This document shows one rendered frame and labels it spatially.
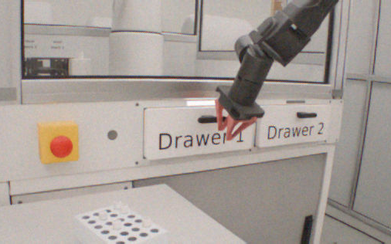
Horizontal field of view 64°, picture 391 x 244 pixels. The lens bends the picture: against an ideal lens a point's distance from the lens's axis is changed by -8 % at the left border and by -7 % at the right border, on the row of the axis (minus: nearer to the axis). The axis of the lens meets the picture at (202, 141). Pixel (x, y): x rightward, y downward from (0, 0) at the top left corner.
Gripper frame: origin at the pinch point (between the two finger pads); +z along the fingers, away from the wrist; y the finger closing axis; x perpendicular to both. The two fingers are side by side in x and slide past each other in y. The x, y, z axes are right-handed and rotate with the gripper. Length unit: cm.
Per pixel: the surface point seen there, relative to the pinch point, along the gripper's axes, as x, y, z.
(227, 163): -7.1, 1.6, 12.2
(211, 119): 3.0, 2.9, -1.7
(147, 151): 16.1, 3.3, 6.6
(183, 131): 7.6, 4.7, 2.9
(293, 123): -27.3, 3.2, 1.8
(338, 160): -180, 48, 82
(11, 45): 42.5, 16.1, -10.9
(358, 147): -175, 38, 60
